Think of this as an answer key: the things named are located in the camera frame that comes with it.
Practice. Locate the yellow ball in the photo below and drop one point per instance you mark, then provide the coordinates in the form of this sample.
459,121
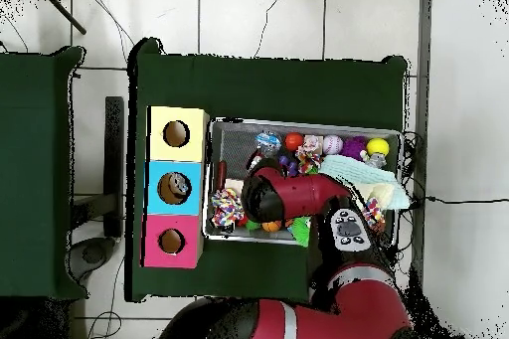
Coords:
378,146

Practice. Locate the dark green side cloth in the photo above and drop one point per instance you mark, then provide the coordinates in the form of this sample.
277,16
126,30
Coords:
40,116

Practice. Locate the small orange basketball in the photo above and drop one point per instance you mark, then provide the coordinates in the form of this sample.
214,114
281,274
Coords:
272,227

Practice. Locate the cream knitted cloth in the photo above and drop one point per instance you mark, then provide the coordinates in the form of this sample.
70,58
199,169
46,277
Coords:
386,194

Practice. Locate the black rod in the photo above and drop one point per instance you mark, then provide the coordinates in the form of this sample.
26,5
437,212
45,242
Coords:
64,11

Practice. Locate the wooden box with three holes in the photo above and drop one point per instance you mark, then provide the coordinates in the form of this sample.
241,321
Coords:
175,172

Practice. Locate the purple monster toy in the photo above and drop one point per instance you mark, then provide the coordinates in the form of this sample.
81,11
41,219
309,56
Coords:
354,148

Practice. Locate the clear shallow mesh bin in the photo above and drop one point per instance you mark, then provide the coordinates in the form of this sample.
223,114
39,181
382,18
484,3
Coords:
227,136

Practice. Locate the grey round stand base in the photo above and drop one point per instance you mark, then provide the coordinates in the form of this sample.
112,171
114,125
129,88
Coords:
95,253

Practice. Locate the multicoloured patterned cloth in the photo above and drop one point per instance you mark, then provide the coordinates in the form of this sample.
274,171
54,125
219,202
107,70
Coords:
375,213

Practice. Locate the red maraca rattle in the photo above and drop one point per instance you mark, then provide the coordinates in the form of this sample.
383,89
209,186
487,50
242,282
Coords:
294,141

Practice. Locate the green spiky ball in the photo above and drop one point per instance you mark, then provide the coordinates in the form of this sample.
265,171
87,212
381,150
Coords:
300,232

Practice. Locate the white baseball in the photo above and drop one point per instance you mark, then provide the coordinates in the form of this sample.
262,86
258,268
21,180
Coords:
332,145

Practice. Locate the floral patterned fabric knot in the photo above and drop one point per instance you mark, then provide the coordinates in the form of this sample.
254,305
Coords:
312,145

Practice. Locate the black panel stand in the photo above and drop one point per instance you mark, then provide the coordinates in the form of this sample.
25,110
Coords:
114,156

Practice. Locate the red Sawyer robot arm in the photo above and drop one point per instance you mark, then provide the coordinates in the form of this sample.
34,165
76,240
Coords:
302,192

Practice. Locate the mint knitted cloth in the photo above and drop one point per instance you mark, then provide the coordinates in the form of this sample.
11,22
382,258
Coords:
366,170

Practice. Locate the dark red sausage toy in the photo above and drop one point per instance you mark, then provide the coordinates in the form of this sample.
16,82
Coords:
220,174

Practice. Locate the dark green tablecloth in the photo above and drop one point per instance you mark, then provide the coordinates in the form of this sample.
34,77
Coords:
278,92

